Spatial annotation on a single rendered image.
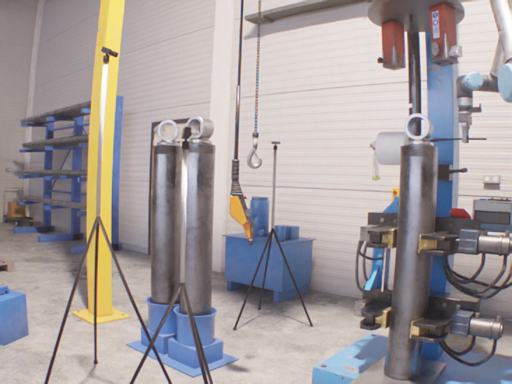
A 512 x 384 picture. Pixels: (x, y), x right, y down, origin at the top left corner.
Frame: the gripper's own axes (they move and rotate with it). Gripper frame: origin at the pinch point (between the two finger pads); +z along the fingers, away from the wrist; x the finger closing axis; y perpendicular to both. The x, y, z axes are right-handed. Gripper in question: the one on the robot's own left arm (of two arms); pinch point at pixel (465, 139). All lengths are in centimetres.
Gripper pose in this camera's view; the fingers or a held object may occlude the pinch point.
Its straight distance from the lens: 247.7
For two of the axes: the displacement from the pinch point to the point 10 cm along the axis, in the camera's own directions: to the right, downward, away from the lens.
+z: -0.3, 10.0, 0.3
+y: -7.6, -0.4, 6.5
